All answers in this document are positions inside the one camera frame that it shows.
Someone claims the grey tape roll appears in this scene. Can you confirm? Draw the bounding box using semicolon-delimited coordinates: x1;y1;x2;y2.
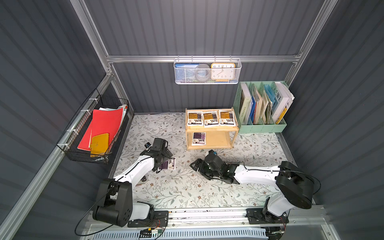
195;64;211;83

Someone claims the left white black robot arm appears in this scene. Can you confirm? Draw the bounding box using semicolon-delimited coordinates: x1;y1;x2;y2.
92;138;173;227

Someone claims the blue box in basket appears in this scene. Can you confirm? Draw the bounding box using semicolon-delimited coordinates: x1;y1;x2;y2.
174;63;199;84

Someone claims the white green book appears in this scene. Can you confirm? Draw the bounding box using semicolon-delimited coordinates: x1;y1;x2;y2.
239;83;252;125

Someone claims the black wire side basket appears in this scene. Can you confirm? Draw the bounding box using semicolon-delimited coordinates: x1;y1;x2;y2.
57;91;130;165

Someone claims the white wire wall basket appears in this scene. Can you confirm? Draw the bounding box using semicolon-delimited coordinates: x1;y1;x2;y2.
174;57;242;85

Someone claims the red folder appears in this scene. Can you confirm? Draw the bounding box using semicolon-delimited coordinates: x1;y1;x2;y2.
77;105;127;152

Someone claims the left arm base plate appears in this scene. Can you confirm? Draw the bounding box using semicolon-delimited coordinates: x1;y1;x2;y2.
127;211;169;228

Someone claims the white book with letters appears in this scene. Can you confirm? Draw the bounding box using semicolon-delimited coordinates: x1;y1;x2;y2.
272;82;295;124

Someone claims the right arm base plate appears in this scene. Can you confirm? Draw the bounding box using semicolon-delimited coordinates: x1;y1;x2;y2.
246;208;289;225

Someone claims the green file organizer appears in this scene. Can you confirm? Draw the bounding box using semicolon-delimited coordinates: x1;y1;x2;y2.
233;82;287;134

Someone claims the purple coffee bag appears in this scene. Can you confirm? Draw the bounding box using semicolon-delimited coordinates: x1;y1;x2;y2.
192;132;206;146
158;158;176;171

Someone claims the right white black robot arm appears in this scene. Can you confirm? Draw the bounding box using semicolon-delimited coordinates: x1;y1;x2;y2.
190;151;319;223

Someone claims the yellow white alarm clock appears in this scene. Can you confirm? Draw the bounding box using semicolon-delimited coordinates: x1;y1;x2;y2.
211;63;236;82

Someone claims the yellow notebook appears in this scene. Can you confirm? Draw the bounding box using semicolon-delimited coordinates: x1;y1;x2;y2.
90;133;110;158

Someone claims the light wooden two-tier shelf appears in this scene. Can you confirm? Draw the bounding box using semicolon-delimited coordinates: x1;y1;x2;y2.
185;108;239;150

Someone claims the white perforated cable tray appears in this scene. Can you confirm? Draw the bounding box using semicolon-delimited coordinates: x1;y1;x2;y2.
91;227;268;240

